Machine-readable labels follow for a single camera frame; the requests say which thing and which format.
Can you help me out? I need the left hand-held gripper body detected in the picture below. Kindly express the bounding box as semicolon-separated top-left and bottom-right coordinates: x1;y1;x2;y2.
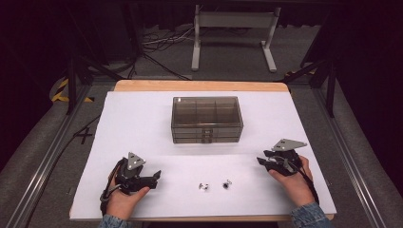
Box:
114;152;147;195

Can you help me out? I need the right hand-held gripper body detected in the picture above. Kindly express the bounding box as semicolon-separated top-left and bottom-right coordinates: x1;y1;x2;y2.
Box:
270;138;308;177

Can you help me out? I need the smoky transparent drawer box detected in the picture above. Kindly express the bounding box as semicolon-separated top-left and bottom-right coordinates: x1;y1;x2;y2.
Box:
170;96;244;144

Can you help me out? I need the person's left hand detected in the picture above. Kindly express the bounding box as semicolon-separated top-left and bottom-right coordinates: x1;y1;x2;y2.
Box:
106;164;151;221

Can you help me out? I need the person's right hand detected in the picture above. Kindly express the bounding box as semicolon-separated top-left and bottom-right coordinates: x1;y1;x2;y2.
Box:
268;155;317;209

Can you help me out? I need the yellow black hazard tape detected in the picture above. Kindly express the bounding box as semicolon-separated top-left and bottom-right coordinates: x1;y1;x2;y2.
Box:
50;77;95;104

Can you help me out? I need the grey metal stand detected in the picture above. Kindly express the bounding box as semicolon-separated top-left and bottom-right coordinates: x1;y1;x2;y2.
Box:
190;4;282;73

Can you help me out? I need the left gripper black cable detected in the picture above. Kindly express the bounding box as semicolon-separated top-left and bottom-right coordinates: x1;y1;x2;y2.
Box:
100;158;125;217

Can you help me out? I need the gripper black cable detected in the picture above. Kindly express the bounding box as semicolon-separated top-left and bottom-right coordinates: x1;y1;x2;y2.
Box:
100;158;125;217
296;162;319;205

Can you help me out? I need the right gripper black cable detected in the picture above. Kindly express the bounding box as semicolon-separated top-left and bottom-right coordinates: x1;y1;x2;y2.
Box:
296;162;319;205

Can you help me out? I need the aluminium floor rail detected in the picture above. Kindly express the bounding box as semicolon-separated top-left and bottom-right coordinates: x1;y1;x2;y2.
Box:
6;83;93;228
312;85;388;228

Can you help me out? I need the thin black floor cable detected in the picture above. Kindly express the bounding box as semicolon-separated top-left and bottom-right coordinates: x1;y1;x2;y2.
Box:
23;115;102;228

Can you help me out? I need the black metal frame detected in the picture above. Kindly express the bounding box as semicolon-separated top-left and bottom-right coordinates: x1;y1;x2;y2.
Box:
65;0;125;116
275;47;338;119

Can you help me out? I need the long black floor cable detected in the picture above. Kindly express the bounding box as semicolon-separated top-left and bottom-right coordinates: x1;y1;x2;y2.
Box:
142;51;193;82

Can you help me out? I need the bundle of floor cables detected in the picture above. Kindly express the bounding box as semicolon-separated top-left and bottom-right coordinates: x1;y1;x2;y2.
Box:
139;27;196;54

